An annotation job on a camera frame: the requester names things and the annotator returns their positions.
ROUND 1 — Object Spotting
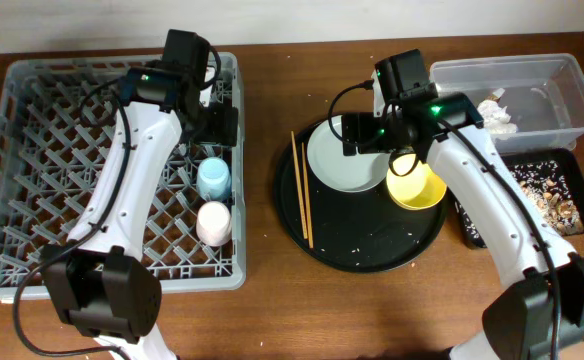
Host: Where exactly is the grey round plate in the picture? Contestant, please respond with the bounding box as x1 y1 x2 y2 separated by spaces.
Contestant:
306 120 390 193

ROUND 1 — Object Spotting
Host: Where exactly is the wooden chopstick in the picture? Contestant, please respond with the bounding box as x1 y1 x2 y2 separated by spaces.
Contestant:
290 131 308 240
301 143 314 249

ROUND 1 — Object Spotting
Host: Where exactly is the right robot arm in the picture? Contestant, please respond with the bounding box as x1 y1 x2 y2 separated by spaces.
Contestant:
342 49 584 359

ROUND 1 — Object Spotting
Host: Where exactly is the clear plastic waste bin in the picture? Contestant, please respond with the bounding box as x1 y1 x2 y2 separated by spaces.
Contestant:
430 53 584 153

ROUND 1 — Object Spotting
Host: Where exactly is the yellow bowl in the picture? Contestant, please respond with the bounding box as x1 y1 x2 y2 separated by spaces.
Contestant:
385 154 447 211

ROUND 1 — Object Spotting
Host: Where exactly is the grey plastic dishwasher rack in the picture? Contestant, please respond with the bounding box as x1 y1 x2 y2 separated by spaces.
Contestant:
0 55 247 304

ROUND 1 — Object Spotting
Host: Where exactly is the light blue cup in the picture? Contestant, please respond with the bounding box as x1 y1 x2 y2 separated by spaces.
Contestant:
196 157 231 202

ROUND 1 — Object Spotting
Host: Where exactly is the round black serving tray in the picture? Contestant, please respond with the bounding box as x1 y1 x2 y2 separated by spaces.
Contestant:
273 121 447 273

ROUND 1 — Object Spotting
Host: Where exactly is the black rectangular tray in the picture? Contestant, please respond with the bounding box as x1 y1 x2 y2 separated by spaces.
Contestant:
453 147 584 250

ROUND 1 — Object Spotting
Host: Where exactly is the food scraps and rice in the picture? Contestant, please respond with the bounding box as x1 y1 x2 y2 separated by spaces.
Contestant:
459 160 584 246

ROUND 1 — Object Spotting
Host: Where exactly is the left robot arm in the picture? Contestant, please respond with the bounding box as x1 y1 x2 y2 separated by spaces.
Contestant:
36 29 239 359

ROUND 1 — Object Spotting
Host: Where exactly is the pink cup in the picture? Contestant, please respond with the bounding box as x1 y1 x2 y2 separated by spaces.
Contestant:
196 201 232 247

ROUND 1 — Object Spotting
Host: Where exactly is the white paper napkin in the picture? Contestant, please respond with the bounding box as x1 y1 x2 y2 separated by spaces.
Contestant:
477 88 518 135

